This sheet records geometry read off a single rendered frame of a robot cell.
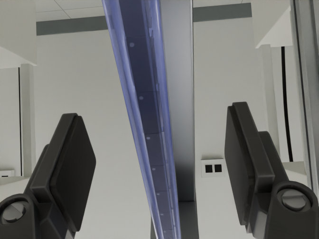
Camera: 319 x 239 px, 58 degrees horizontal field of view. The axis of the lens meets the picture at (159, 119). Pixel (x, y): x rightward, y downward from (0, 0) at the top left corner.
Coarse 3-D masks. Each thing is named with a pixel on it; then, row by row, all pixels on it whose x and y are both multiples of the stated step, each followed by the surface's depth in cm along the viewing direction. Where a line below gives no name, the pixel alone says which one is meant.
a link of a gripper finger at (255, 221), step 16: (240, 112) 11; (240, 128) 10; (256, 128) 10; (240, 144) 10; (256, 144) 9; (272, 144) 10; (240, 160) 10; (256, 160) 9; (272, 160) 10; (240, 176) 10; (256, 176) 9; (272, 176) 8; (240, 192) 10; (256, 192) 9; (240, 208) 10; (256, 208) 9; (240, 224) 10; (256, 224) 9
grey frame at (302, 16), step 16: (304, 0) 51; (304, 16) 51; (304, 32) 51; (304, 48) 51; (304, 64) 51; (304, 80) 51; (304, 96) 52; (304, 112) 52; (304, 128) 53; (304, 144) 53
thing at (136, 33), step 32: (128, 0) 7; (128, 32) 7; (160, 32) 8; (128, 64) 8; (160, 64) 8; (128, 96) 9; (160, 96) 9; (160, 128) 10; (160, 160) 11; (160, 192) 13; (160, 224) 15
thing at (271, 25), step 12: (252, 0) 95; (264, 0) 83; (276, 0) 73; (288, 0) 66; (252, 12) 96; (264, 12) 83; (276, 12) 74; (288, 12) 69; (264, 24) 84; (276, 24) 76; (288, 24) 76; (264, 36) 85; (276, 36) 85; (288, 36) 86
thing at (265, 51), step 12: (264, 48) 92; (264, 60) 92; (264, 72) 92; (264, 84) 91; (264, 96) 92; (264, 108) 93; (276, 120) 90; (288, 120) 98; (300, 120) 66; (276, 132) 90; (288, 132) 97; (276, 144) 90; (288, 144) 97; (288, 168) 75; (300, 168) 74; (300, 180) 66
